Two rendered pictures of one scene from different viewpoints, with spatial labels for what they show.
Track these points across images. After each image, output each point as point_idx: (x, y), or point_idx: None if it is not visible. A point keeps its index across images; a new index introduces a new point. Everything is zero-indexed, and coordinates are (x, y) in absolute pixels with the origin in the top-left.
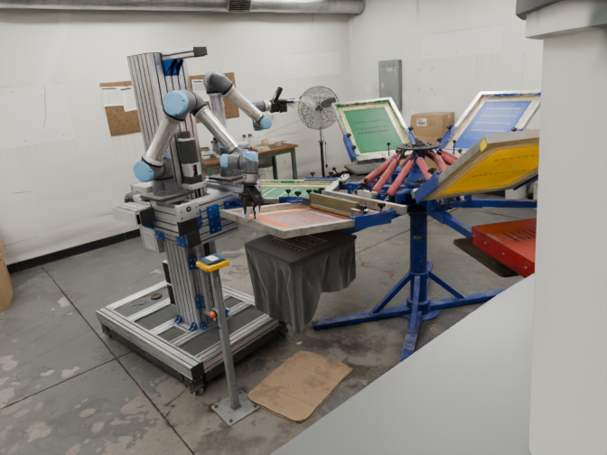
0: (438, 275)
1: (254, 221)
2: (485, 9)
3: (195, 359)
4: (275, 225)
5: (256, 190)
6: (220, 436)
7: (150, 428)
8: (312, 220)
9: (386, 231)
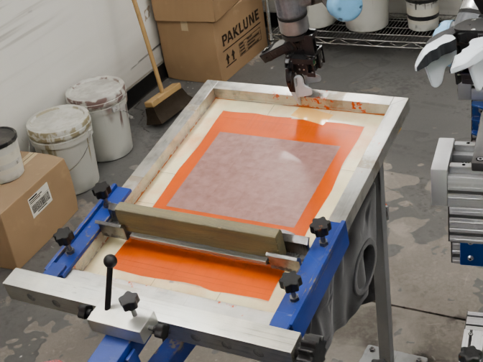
0: None
1: (285, 87)
2: None
3: (481, 327)
4: (265, 126)
5: (281, 43)
6: (368, 331)
7: (481, 306)
8: (220, 184)
9: None
